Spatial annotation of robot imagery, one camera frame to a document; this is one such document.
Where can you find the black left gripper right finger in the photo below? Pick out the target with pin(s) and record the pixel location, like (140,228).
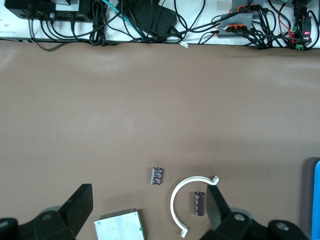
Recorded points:
(217,212)

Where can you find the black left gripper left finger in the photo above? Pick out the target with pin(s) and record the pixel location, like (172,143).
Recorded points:
(75,212)

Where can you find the dark brown capacitor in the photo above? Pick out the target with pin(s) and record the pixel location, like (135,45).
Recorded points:
(198,203)

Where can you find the small black connector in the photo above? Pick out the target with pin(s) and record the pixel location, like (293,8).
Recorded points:
(157,176)

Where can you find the white curved plastic clamp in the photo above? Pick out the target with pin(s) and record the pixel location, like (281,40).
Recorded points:
(195,178)

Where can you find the grey metal box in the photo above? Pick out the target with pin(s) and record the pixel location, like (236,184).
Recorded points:
(117,225)

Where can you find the blue plastic tray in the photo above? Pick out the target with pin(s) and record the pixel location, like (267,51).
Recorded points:
(317,200)

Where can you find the grey orange usb hub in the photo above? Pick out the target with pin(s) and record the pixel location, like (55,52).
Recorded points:
(240,3)
(237,20)

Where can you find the red led electronics module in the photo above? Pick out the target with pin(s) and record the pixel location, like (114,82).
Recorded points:
(306,32)

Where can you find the black power adapter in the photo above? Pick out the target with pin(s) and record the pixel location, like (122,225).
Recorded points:
(155,17)

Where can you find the black mini computer box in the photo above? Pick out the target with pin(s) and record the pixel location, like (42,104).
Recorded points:
(25,8)

